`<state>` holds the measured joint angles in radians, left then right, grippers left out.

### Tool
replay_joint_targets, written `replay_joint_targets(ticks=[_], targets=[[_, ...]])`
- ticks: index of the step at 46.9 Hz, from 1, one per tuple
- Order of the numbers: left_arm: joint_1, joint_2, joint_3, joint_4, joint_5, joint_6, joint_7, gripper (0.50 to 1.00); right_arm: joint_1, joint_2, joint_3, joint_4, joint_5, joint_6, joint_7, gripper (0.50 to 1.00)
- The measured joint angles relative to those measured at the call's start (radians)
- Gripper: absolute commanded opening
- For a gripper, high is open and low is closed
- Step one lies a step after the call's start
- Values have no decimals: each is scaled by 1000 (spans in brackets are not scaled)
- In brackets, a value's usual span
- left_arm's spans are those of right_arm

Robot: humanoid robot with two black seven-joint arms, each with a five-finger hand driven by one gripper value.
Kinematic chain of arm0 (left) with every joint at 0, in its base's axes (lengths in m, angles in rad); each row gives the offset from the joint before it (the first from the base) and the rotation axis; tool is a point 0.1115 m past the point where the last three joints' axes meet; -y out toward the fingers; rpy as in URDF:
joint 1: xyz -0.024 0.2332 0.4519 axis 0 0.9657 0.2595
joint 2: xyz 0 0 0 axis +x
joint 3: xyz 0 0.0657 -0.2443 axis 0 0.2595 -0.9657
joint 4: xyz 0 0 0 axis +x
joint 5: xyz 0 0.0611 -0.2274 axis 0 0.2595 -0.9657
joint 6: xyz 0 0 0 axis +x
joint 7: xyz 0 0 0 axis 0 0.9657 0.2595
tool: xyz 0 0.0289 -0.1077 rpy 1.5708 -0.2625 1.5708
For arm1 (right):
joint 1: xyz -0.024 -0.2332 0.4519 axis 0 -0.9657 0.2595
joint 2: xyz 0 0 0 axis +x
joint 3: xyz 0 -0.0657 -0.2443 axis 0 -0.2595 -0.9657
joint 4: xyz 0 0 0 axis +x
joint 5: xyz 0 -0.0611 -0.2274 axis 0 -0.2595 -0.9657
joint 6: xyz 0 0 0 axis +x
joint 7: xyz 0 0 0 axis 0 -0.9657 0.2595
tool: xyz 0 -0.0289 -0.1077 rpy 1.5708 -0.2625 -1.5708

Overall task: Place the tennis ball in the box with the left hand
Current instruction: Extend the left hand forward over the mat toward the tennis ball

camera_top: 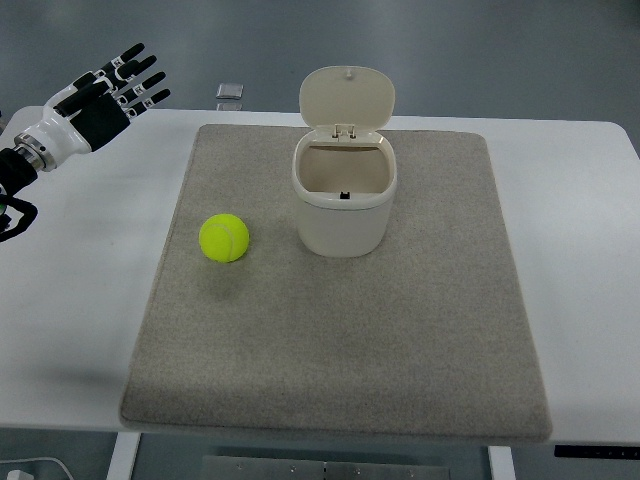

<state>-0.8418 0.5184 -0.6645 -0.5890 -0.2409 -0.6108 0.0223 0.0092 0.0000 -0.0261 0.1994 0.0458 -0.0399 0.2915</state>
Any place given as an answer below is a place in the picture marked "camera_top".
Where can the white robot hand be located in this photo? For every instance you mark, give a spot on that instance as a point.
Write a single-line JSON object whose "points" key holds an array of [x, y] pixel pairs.
{"points": [[47, 144]]}

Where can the yellow tennis ball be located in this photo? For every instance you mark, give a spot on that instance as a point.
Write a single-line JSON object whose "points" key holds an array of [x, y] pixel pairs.
{"points": [[224, 238]]}

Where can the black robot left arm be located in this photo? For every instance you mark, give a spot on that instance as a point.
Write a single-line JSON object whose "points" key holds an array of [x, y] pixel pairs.
{"points": [[17, 215]]}

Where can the beige lidded bin box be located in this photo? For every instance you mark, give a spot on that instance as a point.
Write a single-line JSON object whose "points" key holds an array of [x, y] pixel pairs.
{"points": [[344, 170]]}

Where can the clear floor outlet plate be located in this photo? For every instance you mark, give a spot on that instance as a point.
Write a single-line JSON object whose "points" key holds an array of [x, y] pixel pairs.
{"points": [[232, 91]]}

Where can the white left table leg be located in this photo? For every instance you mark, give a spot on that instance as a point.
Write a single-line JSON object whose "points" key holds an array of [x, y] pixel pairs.
{"points": [[124, 456]]}

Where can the white table leg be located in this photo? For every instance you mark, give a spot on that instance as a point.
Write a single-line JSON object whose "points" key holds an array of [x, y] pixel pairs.
{"points": [[124, 456], [501, 463]]}

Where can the grey felt mat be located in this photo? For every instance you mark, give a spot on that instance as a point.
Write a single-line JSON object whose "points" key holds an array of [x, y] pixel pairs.
{"points": [[426, 336]]}

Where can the white right table leg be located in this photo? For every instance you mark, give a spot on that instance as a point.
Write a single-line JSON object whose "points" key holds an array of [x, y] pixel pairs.
{"points": [[501, 463]]}

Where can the black table control panel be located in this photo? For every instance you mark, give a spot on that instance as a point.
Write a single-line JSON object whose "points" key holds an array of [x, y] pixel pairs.
{"points": [[601, 452]]}

